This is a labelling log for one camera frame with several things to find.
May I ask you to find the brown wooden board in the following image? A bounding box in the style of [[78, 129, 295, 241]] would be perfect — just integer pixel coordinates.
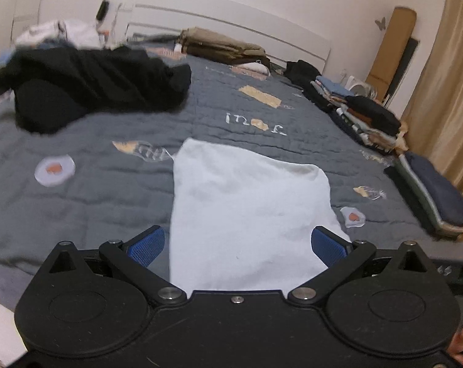
[[366, 7, 417, 103]]

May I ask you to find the white t-shirt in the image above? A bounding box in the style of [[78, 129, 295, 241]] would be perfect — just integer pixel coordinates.
[[169, 139, 348, 293]]

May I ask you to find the light grey hoodie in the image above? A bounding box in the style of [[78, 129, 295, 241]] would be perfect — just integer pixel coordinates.
[[13, 19, 103, 49]]

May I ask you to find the beige curtain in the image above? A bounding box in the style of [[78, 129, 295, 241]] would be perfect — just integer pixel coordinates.
[[403, 0, 463, 195]]

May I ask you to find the stack of folded clothes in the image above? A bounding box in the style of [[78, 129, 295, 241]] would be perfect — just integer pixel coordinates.
[[284, 60, 408, 155]]

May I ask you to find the navy folded duvet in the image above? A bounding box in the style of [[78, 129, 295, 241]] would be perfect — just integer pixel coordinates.
[[391, 151, 463, 238]]

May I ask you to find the white pillow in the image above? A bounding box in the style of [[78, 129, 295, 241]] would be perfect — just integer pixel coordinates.
[[236, 62, 270, 76]]

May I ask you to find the folded brown blanket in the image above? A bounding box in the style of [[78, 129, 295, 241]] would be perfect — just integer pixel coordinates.
[[177, 28, 270, 69]]

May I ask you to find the grey quilted bedspread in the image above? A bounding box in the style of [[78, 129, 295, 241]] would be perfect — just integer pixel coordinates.
[[0, 57, 463, 308]]

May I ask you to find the white bed headboard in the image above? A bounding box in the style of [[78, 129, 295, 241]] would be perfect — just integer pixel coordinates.
[[125, 0, 330, 71]]

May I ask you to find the black clothes pile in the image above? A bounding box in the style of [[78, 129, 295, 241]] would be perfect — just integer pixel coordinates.
[[0, 47, 192, 134]]

